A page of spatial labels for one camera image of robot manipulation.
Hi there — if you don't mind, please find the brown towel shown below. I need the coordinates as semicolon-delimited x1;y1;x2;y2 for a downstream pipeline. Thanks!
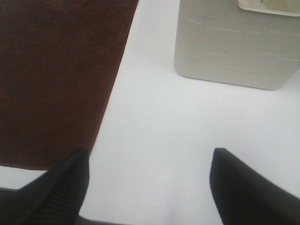
0;0;138;170

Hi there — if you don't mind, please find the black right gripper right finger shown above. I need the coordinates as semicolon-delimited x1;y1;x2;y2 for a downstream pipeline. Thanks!
210;148;300;225

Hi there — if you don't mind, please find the beige plastic basket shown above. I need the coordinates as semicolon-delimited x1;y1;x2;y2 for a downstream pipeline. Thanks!
174;0;300;90

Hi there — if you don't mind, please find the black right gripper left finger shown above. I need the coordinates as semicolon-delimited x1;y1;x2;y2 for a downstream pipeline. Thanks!
0;147;90;225

